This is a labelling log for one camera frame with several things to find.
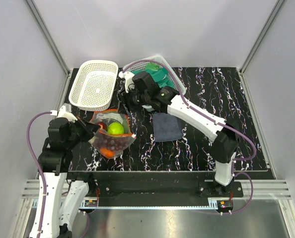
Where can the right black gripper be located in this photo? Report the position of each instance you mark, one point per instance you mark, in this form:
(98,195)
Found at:
(126,104)

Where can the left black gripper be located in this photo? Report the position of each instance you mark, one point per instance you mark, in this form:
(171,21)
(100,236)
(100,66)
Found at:
(90,129)

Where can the clear zip top bag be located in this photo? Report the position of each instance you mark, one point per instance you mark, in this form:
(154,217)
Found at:
(114,135)

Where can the dark red fake apple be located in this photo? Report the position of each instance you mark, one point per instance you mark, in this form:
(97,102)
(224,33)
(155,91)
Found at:
(103,125)

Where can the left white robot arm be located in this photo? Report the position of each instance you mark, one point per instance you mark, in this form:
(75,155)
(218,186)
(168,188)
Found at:
(54,218)

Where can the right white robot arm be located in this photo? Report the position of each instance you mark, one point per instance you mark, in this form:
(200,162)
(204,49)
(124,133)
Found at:
(140,90)

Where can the green fake apple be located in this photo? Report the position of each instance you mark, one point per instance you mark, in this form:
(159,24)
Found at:
(116,128)

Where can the orange fake fruit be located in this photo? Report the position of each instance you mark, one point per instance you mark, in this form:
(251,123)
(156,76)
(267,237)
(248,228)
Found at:
(107,153)

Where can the purple fake grapes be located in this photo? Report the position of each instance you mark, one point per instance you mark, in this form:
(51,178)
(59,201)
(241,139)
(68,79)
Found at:
(112,143)

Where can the white oval perforated basket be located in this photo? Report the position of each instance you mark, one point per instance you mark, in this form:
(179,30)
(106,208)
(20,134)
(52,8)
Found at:
(94,84)

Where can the white rectangular plastic basket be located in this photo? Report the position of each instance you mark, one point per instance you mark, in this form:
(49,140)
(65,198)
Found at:
(160,60)

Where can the green cloth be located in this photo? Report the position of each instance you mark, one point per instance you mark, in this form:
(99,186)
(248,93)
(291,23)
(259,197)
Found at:
(159,74)

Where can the grey folded towel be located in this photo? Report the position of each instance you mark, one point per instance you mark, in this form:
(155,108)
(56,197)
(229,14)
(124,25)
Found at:
(166,127)

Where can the left connector box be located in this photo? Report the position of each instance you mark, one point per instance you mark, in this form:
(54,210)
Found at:
(91,202)

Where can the connector box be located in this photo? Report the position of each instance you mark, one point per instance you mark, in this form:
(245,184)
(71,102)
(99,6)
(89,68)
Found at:
(91,202)
(225,206)

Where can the black marble pattern mat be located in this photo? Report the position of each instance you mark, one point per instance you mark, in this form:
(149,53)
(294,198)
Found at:
(219,91)

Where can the right connector box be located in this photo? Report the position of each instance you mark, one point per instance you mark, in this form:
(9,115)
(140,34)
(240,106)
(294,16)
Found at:
(225,206)

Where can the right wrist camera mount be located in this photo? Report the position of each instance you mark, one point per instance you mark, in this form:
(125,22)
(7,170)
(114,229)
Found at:
(128,77)

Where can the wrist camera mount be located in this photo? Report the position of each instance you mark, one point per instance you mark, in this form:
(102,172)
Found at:
(128,77)
(65,111)

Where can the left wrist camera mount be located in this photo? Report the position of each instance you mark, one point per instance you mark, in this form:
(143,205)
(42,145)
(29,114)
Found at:
(65,111)

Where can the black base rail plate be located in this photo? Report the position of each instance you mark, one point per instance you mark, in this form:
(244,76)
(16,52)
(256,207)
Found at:
(130,190)

